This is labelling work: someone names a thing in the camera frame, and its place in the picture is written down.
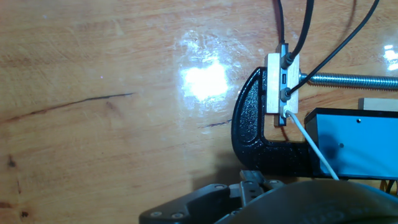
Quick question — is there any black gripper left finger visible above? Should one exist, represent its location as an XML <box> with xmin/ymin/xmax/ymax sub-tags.
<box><xmin>139</xmin><ymin>182</ymin><xmax>243</xmax><ymax>224</ymax></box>

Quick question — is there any thin black cable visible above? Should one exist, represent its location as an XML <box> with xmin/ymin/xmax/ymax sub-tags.
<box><xmin>280</xmin><ymin>0</ymin><xmax>315</xmax><ymax>70</ymax></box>
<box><xmin>272</xmin><ymin>0</ymin><xmax>286</xmax><ymax>45</ymax></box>
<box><xmin>287</xmin><ymin>0</ymin><xmax>381</xmax><ymax>94</ymax></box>

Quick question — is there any slim grey USB hub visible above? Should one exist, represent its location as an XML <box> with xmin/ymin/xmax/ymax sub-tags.
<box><xmin>274</xmin><ymin>42</ymin><xmax>292</xmax><ymax>127</ymax></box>

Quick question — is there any white cable with round disc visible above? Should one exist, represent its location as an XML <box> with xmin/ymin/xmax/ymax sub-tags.
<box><xmin>282</xmin><ymin>107</ymin><xmax>340</xmax><ymax>181</ymax></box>

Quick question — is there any glossy wooden board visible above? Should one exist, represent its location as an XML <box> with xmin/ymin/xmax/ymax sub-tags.
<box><xmin>0</xmin><ymin>0</ymin><xmax>398</xmax><ymax>224</ymax></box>

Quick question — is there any blue box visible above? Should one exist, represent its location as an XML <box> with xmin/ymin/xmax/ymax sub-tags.
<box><xmin>303</xmin><ymin>107</ymin><xmax>398</xmax><ymax>181</ymax></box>

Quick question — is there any black oval docking station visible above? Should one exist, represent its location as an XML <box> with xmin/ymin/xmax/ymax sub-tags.
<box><xmin>231</xmin><ymin>67</ymin><xmax>315</xmax><ymax>178</ymax></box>

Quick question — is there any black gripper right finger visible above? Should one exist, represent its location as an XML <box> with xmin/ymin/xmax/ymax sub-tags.
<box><xmin>238</xmin><ymin>169</ymin><xmax>285</xmax><ymax>207</ymax></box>

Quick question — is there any silver metal rod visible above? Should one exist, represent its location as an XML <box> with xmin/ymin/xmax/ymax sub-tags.
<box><xmin>299</xmin><ymin>72</ymin><xmax>398</xmax><ymax>91</ymax></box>

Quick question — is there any beige wooden strip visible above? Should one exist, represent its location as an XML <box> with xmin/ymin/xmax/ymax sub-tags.
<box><xmin>358</xmin><ymin>97</ymin><xmax>398</xmax><ymax>111</ymax></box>

